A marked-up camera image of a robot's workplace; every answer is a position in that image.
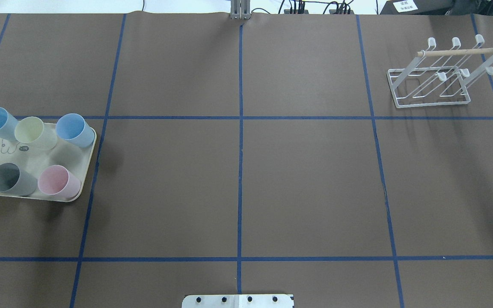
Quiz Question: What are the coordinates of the grey cup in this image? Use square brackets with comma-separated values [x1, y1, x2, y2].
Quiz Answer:
[0, 163, 38, 196]

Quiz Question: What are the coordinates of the light blue cup rear right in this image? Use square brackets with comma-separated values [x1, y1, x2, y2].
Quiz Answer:
[56, 113, 95, 148]

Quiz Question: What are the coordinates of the pink cup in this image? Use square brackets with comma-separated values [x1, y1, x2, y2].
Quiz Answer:
[38, 165, 81, 199]

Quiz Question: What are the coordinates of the pale yellow-green cup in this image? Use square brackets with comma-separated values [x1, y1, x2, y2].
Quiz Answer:
[14, 116, 58, 151]

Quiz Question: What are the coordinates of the cream plastic tray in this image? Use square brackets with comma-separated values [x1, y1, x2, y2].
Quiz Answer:
[0, 138, 96, 202]

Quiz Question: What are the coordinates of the aluminium frame post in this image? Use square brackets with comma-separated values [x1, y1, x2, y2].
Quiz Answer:
[230, 0, 252, 20]

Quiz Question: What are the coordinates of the white pedestal column base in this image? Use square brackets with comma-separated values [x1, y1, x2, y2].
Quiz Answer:
[181, 294, 295, 308]

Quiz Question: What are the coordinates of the white wire cup rack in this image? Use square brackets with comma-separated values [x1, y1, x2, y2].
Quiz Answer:
[386, 34, 493, 109]

